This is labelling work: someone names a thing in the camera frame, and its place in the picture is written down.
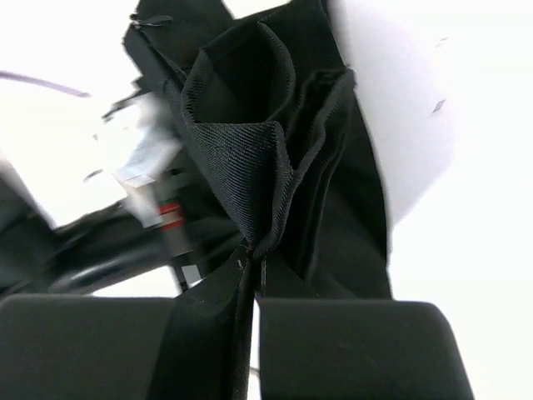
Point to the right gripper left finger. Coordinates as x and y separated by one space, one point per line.
104 346

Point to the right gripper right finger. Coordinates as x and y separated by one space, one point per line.
318 348

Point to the black pleated skirt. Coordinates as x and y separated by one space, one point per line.
283 195

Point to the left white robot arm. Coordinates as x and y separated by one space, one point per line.
88 200

